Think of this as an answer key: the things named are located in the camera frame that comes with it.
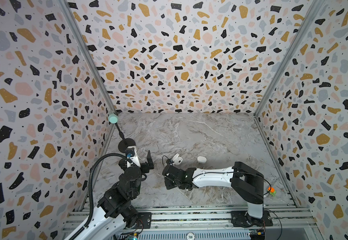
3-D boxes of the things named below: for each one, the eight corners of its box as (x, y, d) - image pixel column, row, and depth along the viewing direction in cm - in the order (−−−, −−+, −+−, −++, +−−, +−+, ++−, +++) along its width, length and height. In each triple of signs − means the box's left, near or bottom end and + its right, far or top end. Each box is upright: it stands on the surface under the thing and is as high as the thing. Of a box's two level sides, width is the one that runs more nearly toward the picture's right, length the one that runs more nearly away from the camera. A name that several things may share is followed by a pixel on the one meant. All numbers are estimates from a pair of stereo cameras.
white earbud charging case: (177, 166, 95) (177, 162, 91) (171, 160, 97) (171, 157, 94) (183, 161, 97) (183, 157, 94) (177, 156, 100) (177, 152, 96)
